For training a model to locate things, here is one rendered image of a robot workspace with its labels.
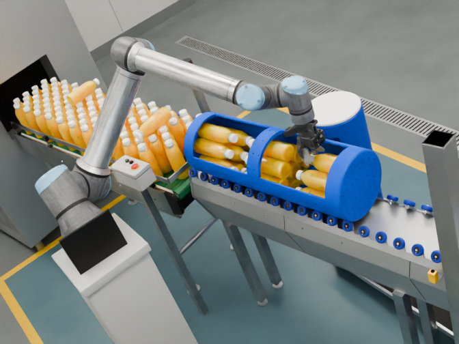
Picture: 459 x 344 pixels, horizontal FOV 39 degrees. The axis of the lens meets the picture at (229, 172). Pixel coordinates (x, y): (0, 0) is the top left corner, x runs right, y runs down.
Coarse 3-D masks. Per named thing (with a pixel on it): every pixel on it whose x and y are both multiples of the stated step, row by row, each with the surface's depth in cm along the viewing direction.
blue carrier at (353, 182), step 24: (216, 120) 302; (240, 120) 282; (192, 144) 287; (264, 144) 260; (336, 144) 247; (216, 168) 281; (312, 168) 275; (336, 168) 235; (360, 168) 239; (264, 192) 270; (288, 192) 253; (336, 192) 234; (360, 192) 243; (336, 216) 244; (360, 216) 247
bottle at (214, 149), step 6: (198, 138) 295; (198, 144) 292; (204, 144) 290; (210, 144) 288; (216, 144) 286; (222, 144) 286; (198, 150) 293; (204, 150) 289; (210, 150) 286; (216, 150) 284; (222, 150) 283; (210, 156) 290; (216, 156) 286; (222, 156) 284
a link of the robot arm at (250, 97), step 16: (112, 48) 242; (128, 48) 236; (144, 48) 238; (128, 64) 238; (144, 64) 236; (160, 64) 233; (176, 64) 232; (192, 64) 232; (176, 80) 233; (192, 80) 229; (208, 80) 227; (224, 80) 226; (240, 80) 227; (224, 96) 227; (240, 96) 222; (256, 96) 220
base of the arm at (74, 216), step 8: (80, 200) 251; (88, 200) 255; (72, 208) 248; (80, 208) 249; (88, 208) 250; (96, 208) 253; (56, 216) 251; (64, 216) 248; (72, 216) 247; (80, 216) 246; (88, 216) 247; (64, 224) 248; (72, 224) 246; (80, 224) 245; (64, 232) 247
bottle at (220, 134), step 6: (204, 126) 292; (210, 126) 289; (216, 126) 288; (198, 132) 294; (204, 132) 290; (210, 132) 288; (216, 132) 285; (222, 132) 283; (228, 132) 283; (204, 138) 293; (210, 138) 289; (216, 138) 286; (222, 138) 283; (228, 138) 282
